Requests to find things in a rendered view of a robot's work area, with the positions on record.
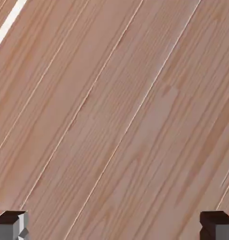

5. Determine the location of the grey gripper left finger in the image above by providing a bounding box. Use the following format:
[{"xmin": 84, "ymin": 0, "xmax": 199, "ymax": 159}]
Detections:
[{"xmin": 0, "ymin": 210, "xmax": 30, "ymax": 240}]

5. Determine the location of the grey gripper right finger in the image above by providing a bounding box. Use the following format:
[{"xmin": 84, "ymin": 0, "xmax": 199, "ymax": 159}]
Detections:
[{"xmin": 199, "ymin": 210, "xmax": 229, "ymax": 240}]

